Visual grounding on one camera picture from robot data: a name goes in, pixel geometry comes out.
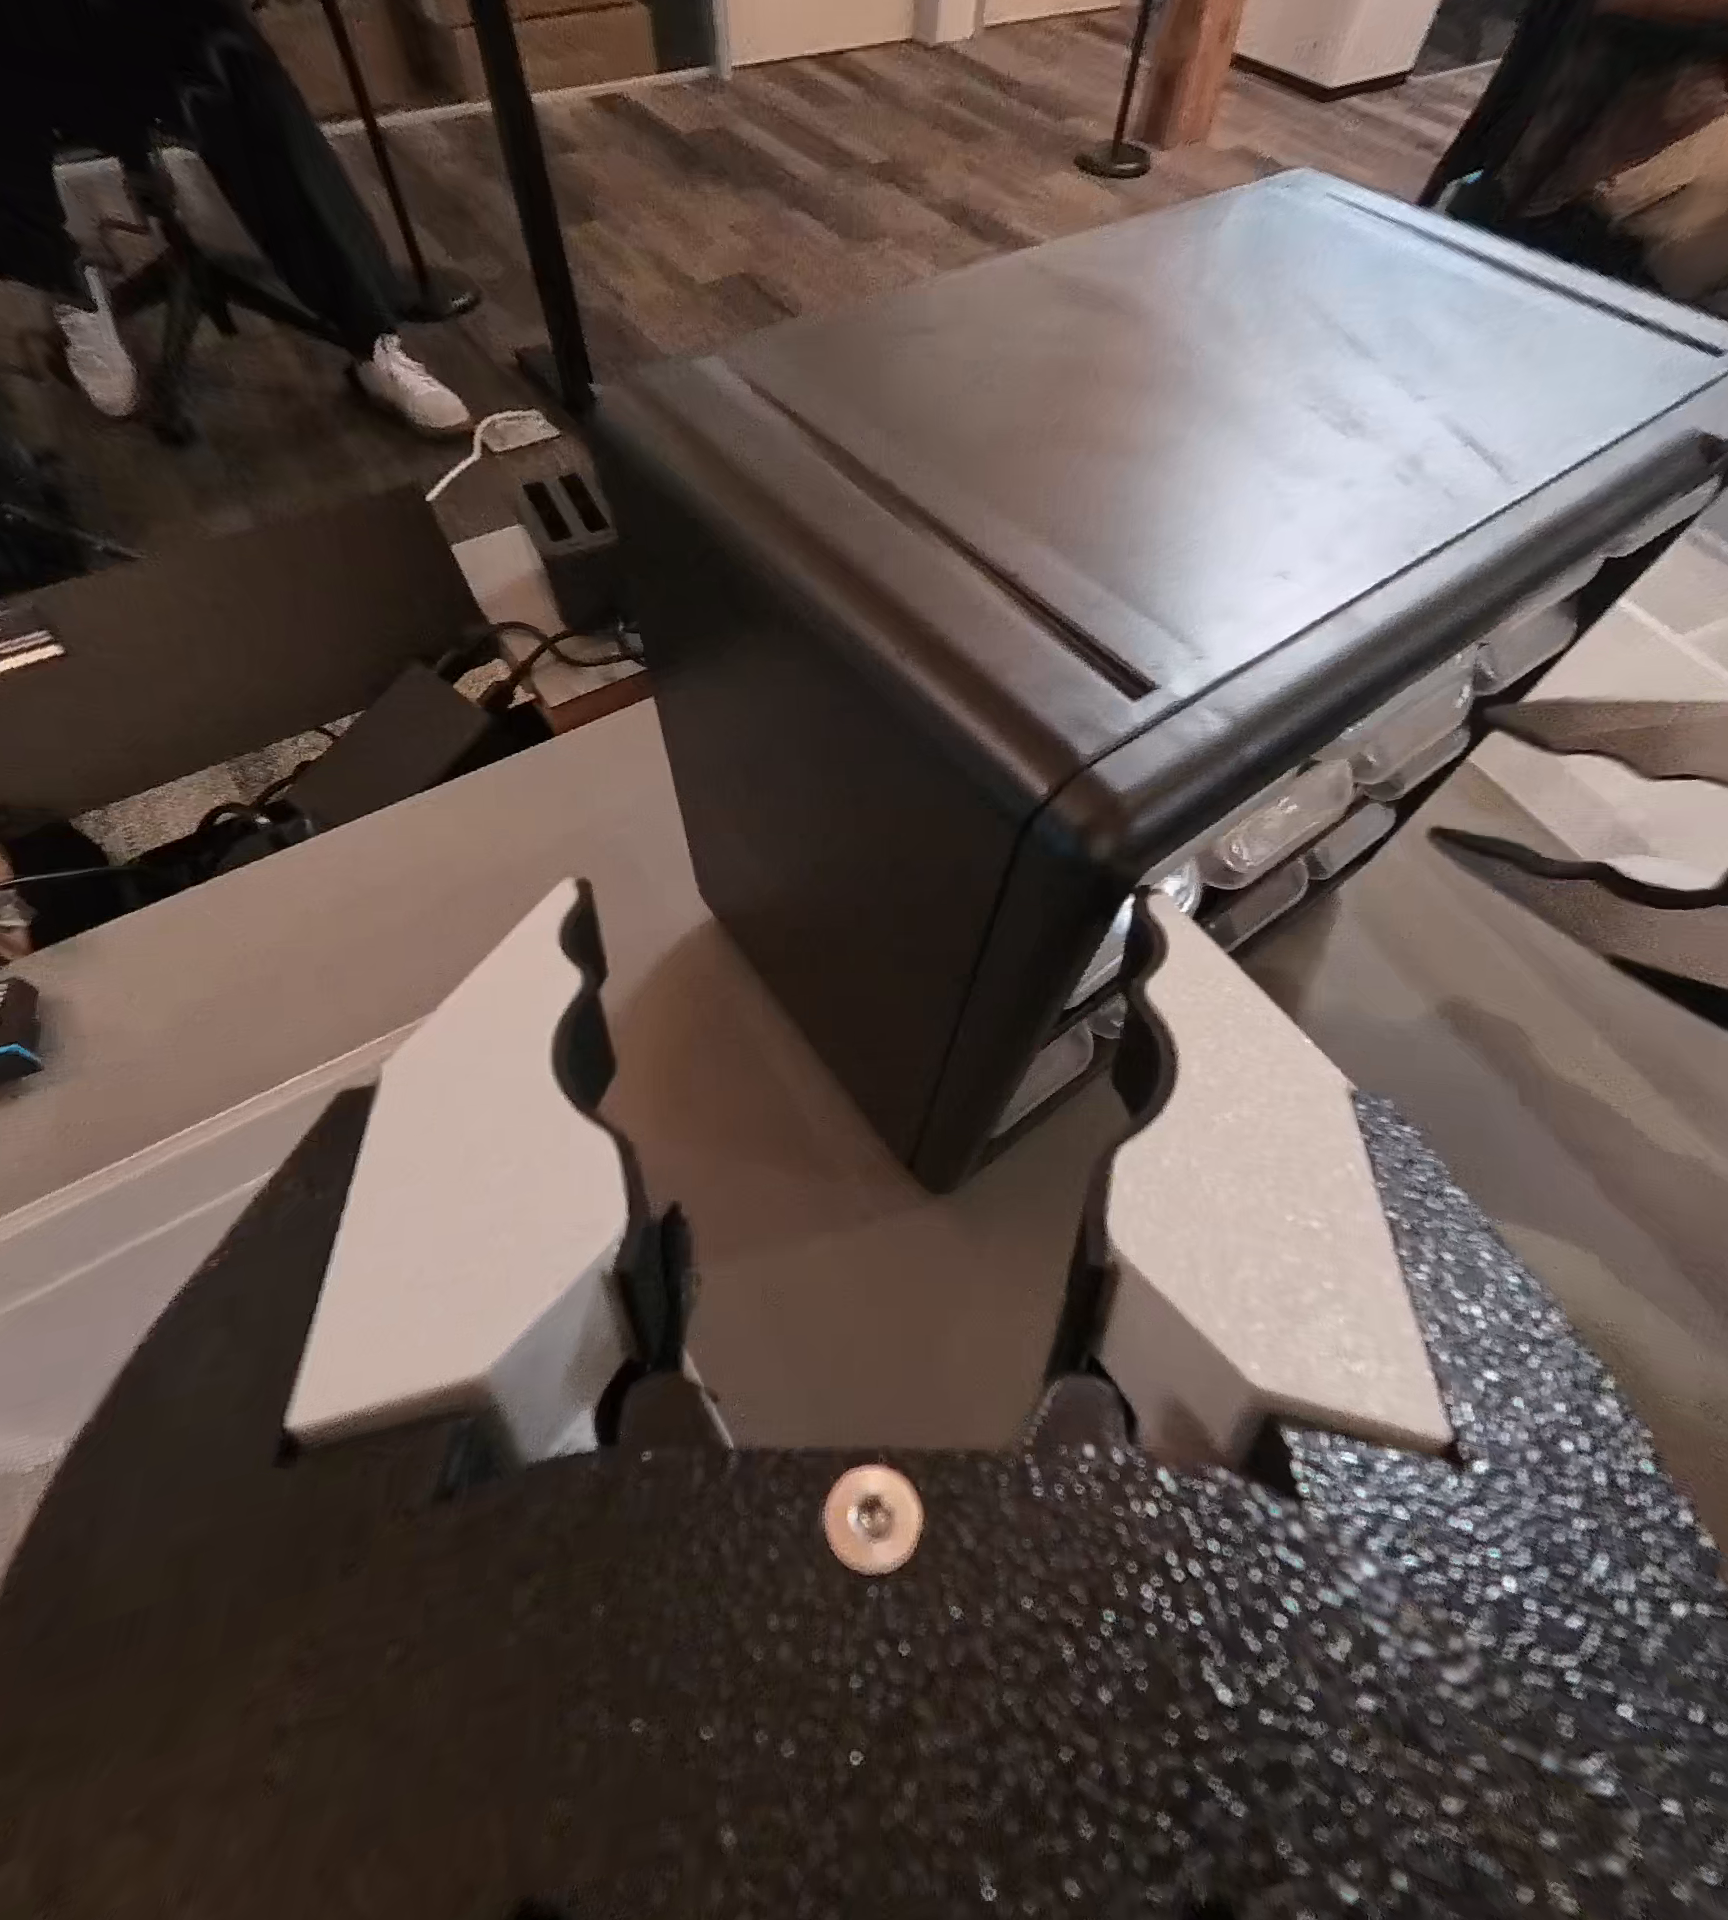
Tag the set of clear small drawers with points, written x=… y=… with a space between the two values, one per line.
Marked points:
x=1344 y=778

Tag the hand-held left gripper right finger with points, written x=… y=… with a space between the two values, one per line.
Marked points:
x=1254 y=1201

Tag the wooden post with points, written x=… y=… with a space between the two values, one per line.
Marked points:
x=1196 y=69

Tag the thin stanchion with round base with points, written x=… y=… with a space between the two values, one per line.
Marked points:
x=1113 y=160
x=437 y=301

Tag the cardboard boxes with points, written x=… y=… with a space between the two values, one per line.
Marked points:
x=579 y=47

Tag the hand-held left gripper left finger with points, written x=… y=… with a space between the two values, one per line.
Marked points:
x=445 y=1201

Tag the black stand pole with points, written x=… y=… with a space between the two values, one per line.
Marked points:
x=530 y=195

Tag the black power adapter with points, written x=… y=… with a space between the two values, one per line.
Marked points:
x=411 y=737

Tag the black battery charger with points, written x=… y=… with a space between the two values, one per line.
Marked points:
x=579 y=580

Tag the black drawer cabinet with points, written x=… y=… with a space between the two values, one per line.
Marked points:
x=1181 y=454

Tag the white recycling bin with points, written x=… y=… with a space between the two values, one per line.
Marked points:
x=1331 y=42

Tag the floor outlet plate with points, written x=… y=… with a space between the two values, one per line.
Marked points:
x=524 y=431

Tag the black tripod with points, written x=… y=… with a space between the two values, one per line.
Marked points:
x=182 y=321

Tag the white low board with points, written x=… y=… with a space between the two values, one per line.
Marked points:
x=497 y=563

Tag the black case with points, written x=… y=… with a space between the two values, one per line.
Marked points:
x=206 y=658

